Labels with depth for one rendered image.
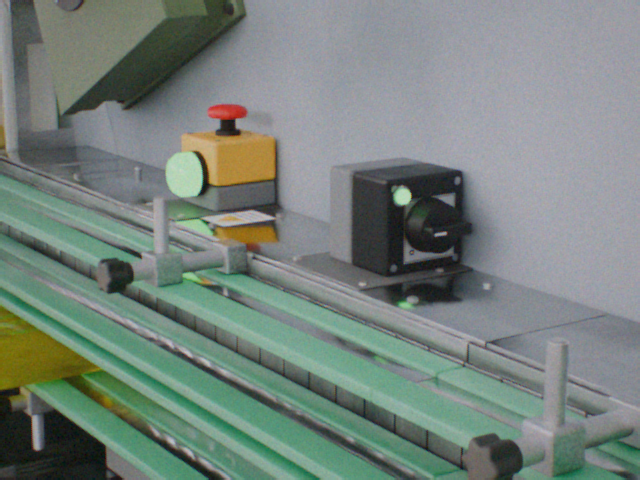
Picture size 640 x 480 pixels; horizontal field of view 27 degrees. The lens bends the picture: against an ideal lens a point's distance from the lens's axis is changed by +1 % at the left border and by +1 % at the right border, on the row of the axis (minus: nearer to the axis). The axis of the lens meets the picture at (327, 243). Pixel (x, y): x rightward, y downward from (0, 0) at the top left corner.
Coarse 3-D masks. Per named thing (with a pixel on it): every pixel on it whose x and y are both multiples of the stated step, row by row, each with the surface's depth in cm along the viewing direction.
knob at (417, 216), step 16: (416, 208) 103; (432, 208) 102; (448, 208) 103; (416, 224) 103; (432, 224) 102; (448, 224) 102; (464, 224) 103; (416, 240) 103; (432, 240) 101; (448, 240) 104
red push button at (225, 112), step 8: (224, 104) 130; (232, 104) 130; (208, 112) 129; (216, 112) 128; (224, 112) 127; (232, 112) 128; (240, 112) 128; (224, 120) 129; (232, 120) 129; (224, 128) 129; (232, 128) 129
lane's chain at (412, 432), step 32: (0, 224) 160; (128, 224) 131; (64, 256) 145; (128, 288) 133; (192, 320) 122; (256, 352) 113; (320, 384) 105; (512, 384) 86; (384, 416) 98; (448, 448) 92
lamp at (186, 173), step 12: (180, 156) 127; (192, 156) 127; (168, 168) 128; (180, 168) 126; (192, 168) 126; (204, 168) 127; (168, 180) 128; (180, 180) 126; (192, 180) 126; (204, 180) 127; (180, 192) 127; (192, 192) 127; (204, 192) 128
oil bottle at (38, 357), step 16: (0, 336) 131; (16, 336) 132; (32, 336) 132; (48, 336) 133; (0, 352) 131; (16, 352) 132; (32, 352) 133; (48, 352) 134; (64, 352) 135; (0, 368) 131; (16, 368) 132; (32, 368) 133; (48, 368) 134; (64, 368) 135; (80, 368) 136; (96, 368) 137; (0, 384) 131; (16, 384) 132
